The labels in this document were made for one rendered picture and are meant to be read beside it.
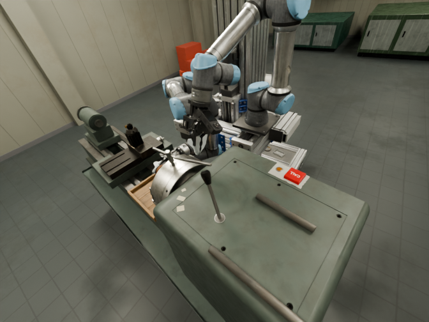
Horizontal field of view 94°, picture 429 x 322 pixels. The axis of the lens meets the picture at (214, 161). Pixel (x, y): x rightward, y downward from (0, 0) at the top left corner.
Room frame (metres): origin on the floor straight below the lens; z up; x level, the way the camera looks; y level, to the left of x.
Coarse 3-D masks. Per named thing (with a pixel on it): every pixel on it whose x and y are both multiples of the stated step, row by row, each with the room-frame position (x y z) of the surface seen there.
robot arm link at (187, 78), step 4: (188, 72) 1.43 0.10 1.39; (184, 76) 1.37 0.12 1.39; (188, 76) 1.36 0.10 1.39; (192, 76) 1.36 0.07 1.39; (184, 80) 1.35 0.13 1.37; (188, 80) 1.35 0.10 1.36; (184, 84) 1.34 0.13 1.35; (188, 84) 1.34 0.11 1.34; (184, 88) 1.33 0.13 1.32; (188, 88) 1.34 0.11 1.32; (188, 92) 1.35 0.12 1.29
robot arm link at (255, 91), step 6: (252, 84) 1.10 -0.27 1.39; (258, 84) 1.08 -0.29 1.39; (264, 84) 1.05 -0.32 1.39; (252, 90) 1.04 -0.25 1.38; (258, 90) 1.03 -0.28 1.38; (264, 90) 1.02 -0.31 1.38; (252, 96) 1.04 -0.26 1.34; (258, 96) 1.02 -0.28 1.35; (252, 102) 1.04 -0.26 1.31; (258, 102) 1.01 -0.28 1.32; (252, 108) 1.04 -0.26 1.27; (258, 108) 1.03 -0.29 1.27
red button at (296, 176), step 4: (292, 168) 0.53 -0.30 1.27; (288, 172) 0.51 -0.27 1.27; (292, 172) 0.51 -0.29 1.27; (296, 172) 0.51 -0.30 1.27; (300, 172) 0.50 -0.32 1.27; (284, 176) 0.50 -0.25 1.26; (288, 176) 0.49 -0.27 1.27; (292, 176) 0.49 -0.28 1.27; (296, 176) 0.49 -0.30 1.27; (300, 176) 0.49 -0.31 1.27; (304, 176) 0.49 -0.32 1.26; (292, 180) 0.47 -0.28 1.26; (296, 180) 0.47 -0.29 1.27; (300, 180) 0.47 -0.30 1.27
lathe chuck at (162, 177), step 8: (176, 160) 0.70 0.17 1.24; (200, 160) 0.74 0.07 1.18; (160, 168) 0.68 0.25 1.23; (168, 168) 0.66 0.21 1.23; (176, 168) 0.65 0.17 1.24; (160, 176) 0.64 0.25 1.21; (168, 176) 0.62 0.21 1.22; (152, 184) 0.63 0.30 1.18; (160, 184) 0.61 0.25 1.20; (152, 192) 0.61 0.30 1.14; (160, 192) 0.58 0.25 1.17; (152, 200) 0.61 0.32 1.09; (160, 200) 0.56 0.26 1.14
